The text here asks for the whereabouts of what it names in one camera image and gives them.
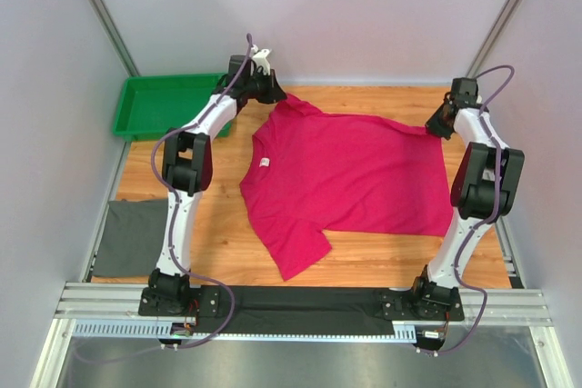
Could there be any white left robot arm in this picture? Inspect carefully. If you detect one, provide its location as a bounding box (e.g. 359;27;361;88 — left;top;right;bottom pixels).
138;46;286;317

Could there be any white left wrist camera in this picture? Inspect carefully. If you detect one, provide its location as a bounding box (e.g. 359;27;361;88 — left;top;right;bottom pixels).
251;45;271;75

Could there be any magenta t shirt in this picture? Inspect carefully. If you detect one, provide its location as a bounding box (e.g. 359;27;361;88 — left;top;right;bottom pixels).
240;95;453;280

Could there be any green plastic tray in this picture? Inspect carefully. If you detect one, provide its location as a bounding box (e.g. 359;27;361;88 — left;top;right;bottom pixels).
113;73;223;142

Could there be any right aluminium corner post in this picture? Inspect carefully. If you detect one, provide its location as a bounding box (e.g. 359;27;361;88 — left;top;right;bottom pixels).
467;0;522;77

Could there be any left aluminium corner post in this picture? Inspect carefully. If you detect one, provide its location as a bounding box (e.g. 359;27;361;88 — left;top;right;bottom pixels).
88;0;140;77

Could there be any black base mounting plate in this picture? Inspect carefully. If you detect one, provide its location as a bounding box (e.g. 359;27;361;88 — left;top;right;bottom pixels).
138;285;465;323

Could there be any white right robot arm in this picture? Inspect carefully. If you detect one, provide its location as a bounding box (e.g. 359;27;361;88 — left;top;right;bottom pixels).
409;77;525;320

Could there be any aluminium front frame rail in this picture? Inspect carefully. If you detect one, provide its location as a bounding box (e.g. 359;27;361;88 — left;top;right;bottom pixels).
32;283;573;387

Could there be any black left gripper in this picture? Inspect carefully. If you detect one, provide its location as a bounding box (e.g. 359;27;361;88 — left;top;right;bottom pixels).
244;70;286;106

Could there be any folded grey t shirt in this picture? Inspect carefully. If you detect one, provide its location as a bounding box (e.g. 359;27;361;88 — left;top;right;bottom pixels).
93;199;168;278

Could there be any aluminium corner post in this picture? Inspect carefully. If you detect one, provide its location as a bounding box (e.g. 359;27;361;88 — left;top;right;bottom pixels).
88;0;140;77
467;0;522;77

